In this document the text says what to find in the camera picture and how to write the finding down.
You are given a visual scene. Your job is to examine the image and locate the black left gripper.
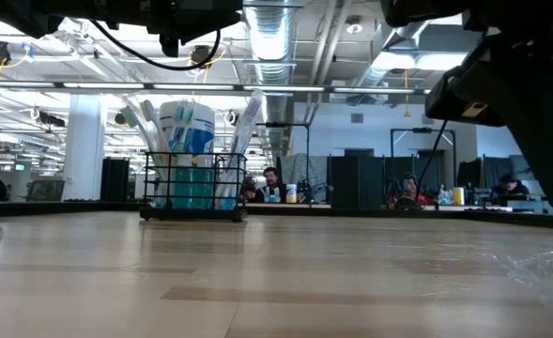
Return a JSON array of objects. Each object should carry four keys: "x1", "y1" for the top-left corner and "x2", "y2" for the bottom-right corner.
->
[{"x1": 64, "y1": 0, "x2": 244, "y2": 58}]

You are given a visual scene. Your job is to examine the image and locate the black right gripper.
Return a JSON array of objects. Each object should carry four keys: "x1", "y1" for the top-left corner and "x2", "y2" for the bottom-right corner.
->
[{"x1": 424, "y1": 13, "x2": 553, "y2": 212}]

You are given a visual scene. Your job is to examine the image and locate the green white toothbrush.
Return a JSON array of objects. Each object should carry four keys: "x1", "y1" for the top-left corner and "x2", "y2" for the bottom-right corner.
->
[{"x1": 185, "y1": 106, "x2": 196, "y2": 151}]

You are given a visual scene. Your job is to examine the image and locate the white teal toothbrush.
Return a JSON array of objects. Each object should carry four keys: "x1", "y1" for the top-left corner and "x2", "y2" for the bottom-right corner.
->
[{"x1": 119, "y1": 105, "x2": 169, "y2": 208}]

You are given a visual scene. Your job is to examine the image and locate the teal mouthwash bottle white cap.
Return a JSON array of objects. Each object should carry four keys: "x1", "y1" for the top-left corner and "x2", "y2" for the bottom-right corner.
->
[
  {"x1": 192, "y1": 164, "x2": 215, "y2": 211},
  {"x1": 171, "y1": 164, "x2": 193, "y2": 211}
]

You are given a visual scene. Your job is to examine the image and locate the black wire caddy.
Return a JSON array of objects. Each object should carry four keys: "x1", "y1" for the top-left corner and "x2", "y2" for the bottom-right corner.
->
[{"x1": 138, "y1": 150, "x2": 249, "y2": 223}]

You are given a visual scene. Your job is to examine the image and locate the long ceiling strip light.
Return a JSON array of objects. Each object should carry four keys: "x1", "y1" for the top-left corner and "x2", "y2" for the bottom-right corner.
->
[{"x1": 0, "y1": 80, "x2": 430, "y2": 99}]

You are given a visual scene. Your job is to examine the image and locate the person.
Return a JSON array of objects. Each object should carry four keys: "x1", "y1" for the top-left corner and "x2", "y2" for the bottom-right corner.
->
[
  {"x1": 388, "y1": 171, "x2": 435, "y2": 207},
  {"x1": 489, "y1": 173, "x2": 530, "y2": 206},
  {"x1": 252, "y1": 166, "x2": 287, "y2": 204}
]

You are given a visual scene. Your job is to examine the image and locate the white blue wipes canister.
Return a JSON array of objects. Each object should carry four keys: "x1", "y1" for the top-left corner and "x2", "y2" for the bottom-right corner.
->
[{"x1": 159, "y1": 100, "x2": 216, "y2": 207}]

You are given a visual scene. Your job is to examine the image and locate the black partition panel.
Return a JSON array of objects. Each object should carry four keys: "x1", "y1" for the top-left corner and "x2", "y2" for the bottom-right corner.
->
[{"x1": 327, "y1": 154, "x2": 386, "y2": 210}]

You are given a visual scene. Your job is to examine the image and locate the grey cloth cover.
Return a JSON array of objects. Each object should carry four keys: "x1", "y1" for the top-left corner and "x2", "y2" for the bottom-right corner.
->
[{"x1": 283, "y1": 153, "x2": 330, "y2": 189}]

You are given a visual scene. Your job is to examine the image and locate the white building column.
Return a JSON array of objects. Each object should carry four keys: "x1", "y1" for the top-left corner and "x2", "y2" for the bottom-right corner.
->
[{"x1": 62, "y1": 93, "x2": 107, "y2": 202}]

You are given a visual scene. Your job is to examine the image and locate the black cabinet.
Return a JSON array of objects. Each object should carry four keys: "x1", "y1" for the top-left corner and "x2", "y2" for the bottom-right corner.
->
[{"x1": 100, "y1": 157, "x2": 131, "y2": 203}]

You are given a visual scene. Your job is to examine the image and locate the grey chair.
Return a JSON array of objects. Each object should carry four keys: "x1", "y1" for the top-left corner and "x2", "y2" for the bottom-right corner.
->
[{"x1": 25, "y1": 177, "x2": 66, "y2": 203}]

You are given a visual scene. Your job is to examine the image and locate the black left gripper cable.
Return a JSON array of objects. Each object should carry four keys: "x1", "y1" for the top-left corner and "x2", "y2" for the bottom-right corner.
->
[{"x1": 89, "y1": 18, "x2": 223, "y2": 73}]

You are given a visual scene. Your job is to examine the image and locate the black rig frame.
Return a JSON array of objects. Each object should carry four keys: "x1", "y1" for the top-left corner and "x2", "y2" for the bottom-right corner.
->
[
  {"x1": 389, "y1": 127, "x2": 458, "y2": 207},
  {"x1": 255, "y1": 121, "x2": 312, "y2": 207}
]

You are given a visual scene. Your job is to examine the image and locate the yellow hanging cord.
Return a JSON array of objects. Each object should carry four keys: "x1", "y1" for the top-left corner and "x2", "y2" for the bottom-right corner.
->
[{"x1": 402, "y1": 69, "x2": 412, "y2": 118}]

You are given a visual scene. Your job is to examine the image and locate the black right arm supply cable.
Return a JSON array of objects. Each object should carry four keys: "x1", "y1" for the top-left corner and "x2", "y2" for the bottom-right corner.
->
[{"x1": 415, "y1": 117, "x2": 450, "y2": 201}]

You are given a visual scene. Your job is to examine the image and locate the silver slanted ventilation duct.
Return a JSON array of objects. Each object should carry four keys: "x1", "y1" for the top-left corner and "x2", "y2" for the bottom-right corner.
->
[{"x1": 355, "y1": 18, "x2": 402, "y2": 90}]

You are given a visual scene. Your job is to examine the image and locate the black aluminium table frame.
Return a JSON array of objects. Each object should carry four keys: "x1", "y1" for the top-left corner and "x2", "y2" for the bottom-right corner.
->
[{"x1": 0, "y1": 199, "x2": 553, "y2": 230}]

